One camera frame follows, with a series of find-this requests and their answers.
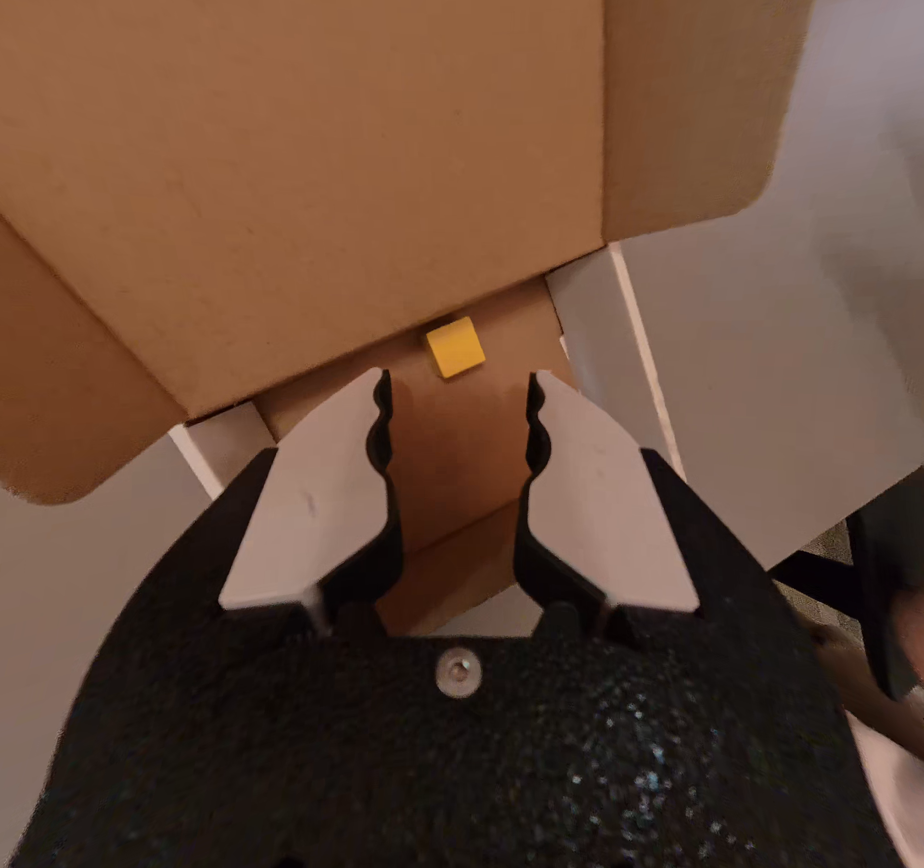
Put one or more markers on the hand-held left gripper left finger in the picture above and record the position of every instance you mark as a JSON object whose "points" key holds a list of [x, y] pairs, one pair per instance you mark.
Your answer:
{"points": [[310, 507]]}

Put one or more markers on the yellow cube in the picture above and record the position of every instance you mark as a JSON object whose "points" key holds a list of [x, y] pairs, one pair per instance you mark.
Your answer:
{"points": [[455, 348]]}

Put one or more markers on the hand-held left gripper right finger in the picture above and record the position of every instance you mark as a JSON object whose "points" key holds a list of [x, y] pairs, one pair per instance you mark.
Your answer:
{"points": [[606, 514]]}

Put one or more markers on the white cardboard mailer box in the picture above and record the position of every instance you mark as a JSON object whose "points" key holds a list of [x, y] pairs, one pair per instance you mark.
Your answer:
{"points": [[325, 160]]}

